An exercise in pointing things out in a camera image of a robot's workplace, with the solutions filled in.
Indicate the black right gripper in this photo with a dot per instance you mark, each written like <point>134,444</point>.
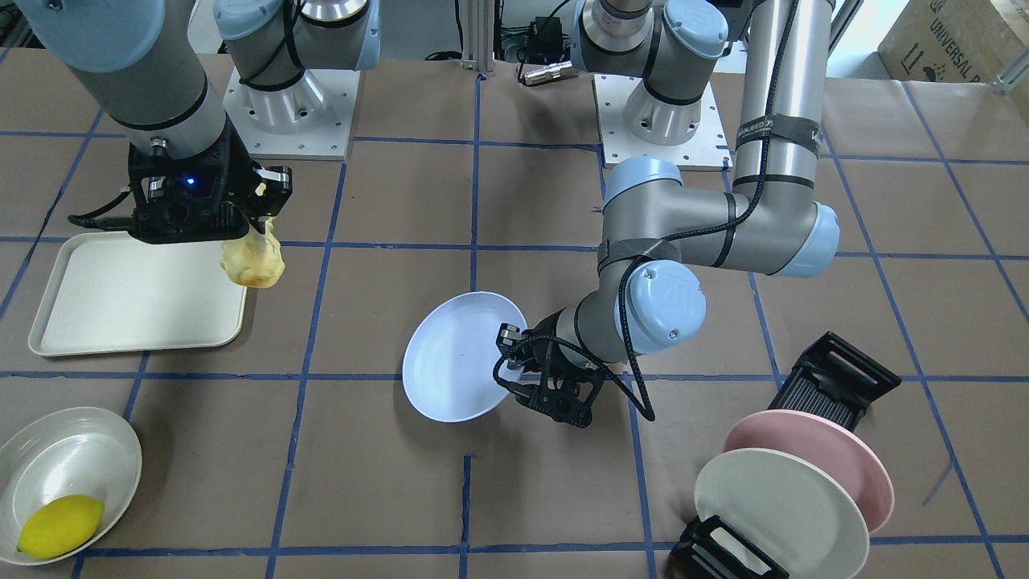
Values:
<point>277,179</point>

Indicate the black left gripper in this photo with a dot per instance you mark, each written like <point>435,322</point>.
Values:
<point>537,351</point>

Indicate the blue plate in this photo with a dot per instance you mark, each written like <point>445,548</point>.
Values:
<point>447,371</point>

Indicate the yellow bread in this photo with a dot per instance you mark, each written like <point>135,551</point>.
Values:
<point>255,260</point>

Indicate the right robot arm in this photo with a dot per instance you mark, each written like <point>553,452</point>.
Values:
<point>135,60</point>

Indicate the cream plate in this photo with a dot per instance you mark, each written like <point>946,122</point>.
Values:
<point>794,512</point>

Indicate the pink plate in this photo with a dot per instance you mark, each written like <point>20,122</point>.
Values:
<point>829,447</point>

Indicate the white rectangular tray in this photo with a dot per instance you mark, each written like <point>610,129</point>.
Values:
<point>109,292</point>

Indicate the silver metal cylinder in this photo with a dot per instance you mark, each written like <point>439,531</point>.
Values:
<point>554,72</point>

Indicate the black dish rack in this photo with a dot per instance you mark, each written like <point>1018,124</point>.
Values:
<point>832,379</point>

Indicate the white oval dish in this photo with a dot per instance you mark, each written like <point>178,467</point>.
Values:
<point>85,451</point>

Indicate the yellow lemon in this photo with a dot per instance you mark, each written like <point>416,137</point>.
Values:
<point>61,526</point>

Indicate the cardboard box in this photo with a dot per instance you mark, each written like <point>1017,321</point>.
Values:
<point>954,41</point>

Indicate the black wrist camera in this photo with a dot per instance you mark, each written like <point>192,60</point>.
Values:
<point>565,399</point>

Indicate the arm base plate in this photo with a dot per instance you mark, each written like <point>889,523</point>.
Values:
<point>632,124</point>
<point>310,121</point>

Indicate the aluminium frame post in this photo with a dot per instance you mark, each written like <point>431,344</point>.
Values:
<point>478,20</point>

